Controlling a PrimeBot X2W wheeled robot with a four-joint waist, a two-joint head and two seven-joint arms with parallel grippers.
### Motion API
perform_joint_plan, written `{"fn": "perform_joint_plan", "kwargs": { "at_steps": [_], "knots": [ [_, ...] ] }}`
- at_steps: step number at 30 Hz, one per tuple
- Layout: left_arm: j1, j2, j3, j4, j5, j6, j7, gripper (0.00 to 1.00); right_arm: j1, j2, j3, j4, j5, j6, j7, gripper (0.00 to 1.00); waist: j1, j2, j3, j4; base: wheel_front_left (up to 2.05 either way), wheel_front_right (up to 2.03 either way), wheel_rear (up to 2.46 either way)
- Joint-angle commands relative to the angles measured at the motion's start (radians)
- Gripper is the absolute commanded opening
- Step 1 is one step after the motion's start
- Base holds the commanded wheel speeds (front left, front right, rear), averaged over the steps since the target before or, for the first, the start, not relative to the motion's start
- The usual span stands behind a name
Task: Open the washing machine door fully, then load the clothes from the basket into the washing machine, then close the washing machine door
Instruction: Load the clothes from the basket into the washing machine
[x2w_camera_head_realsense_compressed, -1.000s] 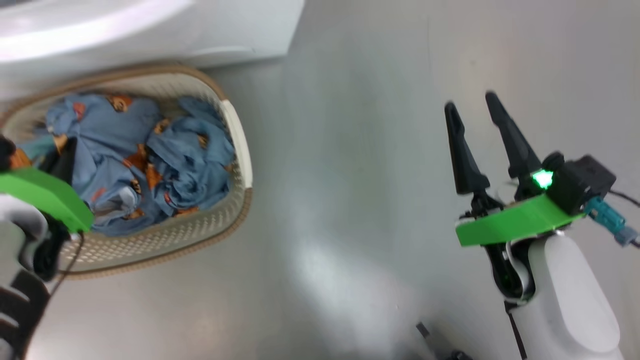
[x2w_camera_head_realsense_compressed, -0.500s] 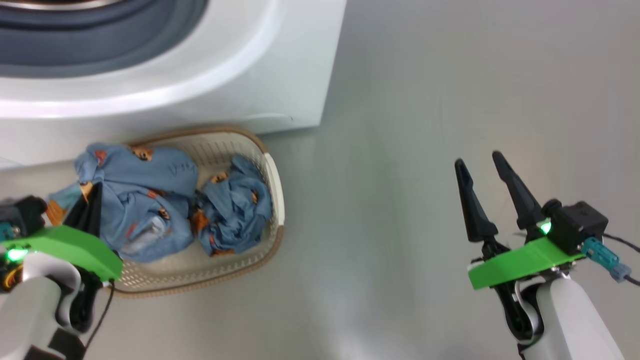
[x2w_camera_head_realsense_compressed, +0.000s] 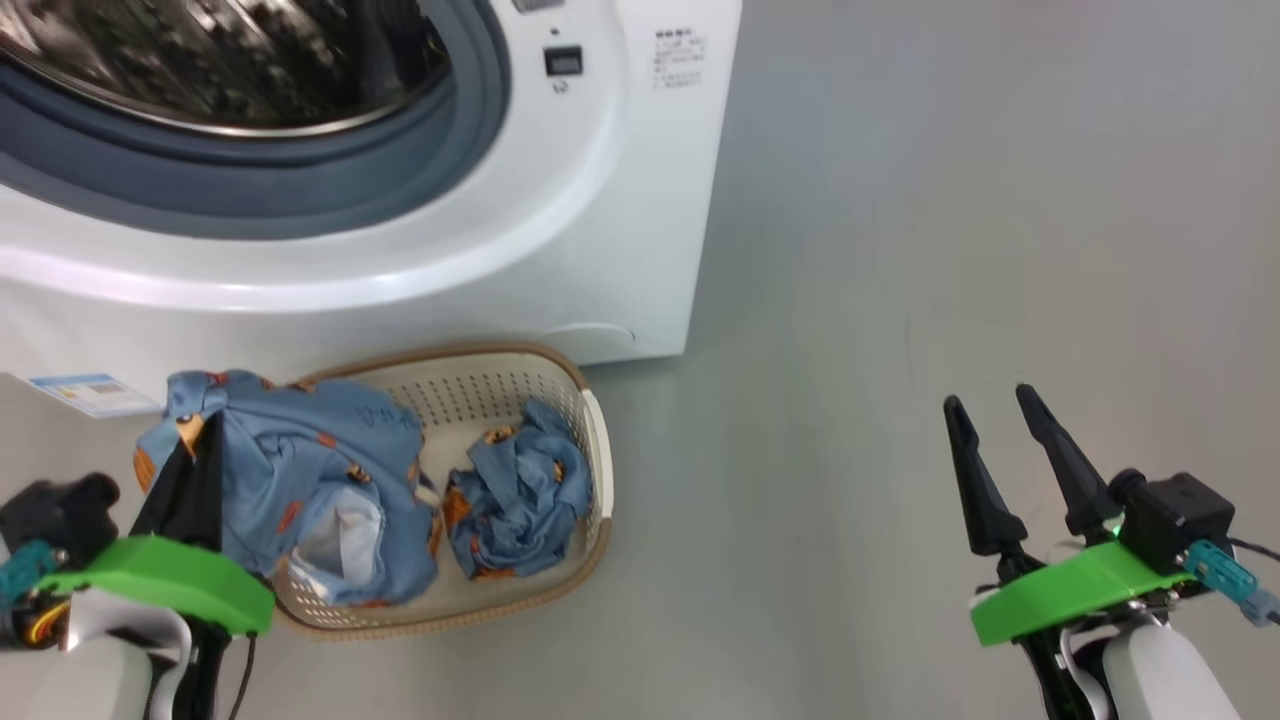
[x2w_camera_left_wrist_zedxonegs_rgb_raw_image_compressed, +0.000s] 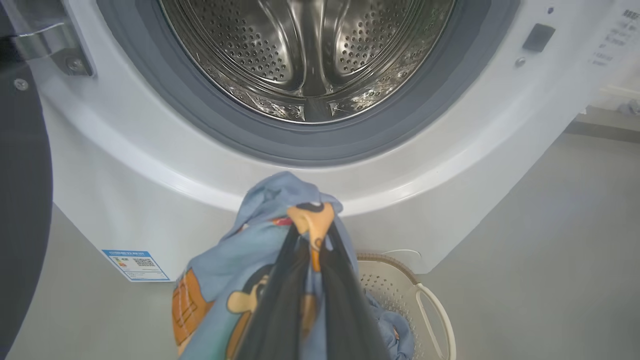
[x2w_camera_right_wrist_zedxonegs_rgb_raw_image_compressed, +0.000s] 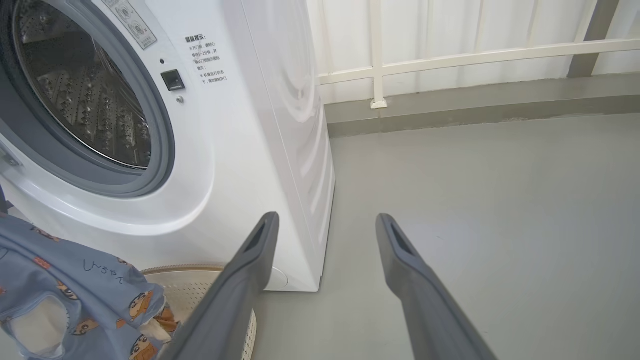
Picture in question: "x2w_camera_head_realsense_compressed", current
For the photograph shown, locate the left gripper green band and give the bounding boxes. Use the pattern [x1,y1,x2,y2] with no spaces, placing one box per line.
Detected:
[35,416,276,636]

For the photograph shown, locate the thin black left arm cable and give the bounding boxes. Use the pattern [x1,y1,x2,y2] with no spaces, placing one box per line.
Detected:
[227,634,258,720]

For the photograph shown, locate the blue cartoon print garment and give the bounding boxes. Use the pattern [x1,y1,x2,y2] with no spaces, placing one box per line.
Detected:
[442,398,594,582]

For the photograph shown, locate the blue patterned garment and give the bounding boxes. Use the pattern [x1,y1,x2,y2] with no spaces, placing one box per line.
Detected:
[133,369,442,609]

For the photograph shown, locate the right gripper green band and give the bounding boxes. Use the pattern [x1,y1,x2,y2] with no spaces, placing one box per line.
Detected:
[943,383,1199,648]

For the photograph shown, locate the white front-load washing machine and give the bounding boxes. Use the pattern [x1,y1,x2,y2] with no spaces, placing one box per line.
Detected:
[0,0,744,417]

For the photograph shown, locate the right cable with teal connector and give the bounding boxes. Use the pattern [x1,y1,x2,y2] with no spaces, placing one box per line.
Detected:
[1184,538,1280,630]

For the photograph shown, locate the cream perforated laundry basket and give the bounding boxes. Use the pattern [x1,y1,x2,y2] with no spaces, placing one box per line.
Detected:
[268,343,615,642]

